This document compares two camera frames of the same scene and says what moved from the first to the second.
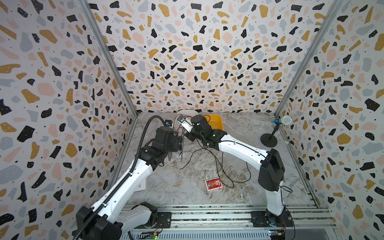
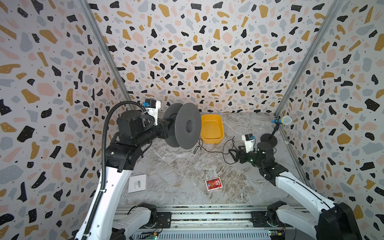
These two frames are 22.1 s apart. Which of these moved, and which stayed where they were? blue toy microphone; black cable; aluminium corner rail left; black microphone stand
Moved: black cable
Stayed: aluminium corner rail left; blue toy microphone; black microphone stand
